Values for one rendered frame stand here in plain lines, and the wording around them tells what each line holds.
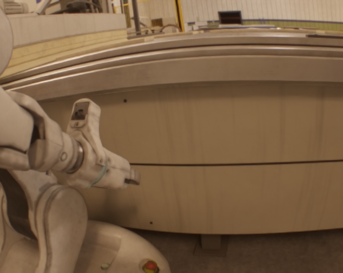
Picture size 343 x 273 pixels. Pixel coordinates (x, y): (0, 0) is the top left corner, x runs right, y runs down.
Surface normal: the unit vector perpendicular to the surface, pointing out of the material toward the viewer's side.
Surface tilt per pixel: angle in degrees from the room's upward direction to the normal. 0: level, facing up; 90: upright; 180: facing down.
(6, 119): 97
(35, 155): 67
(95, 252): 0
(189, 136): 90
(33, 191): 90
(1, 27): 86
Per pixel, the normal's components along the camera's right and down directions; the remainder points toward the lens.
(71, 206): 0.95, 0.00
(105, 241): -0.33, 0.04
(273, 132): -0.25, 0.40
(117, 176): 0.31, -0.12
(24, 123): 1.00, 0.05
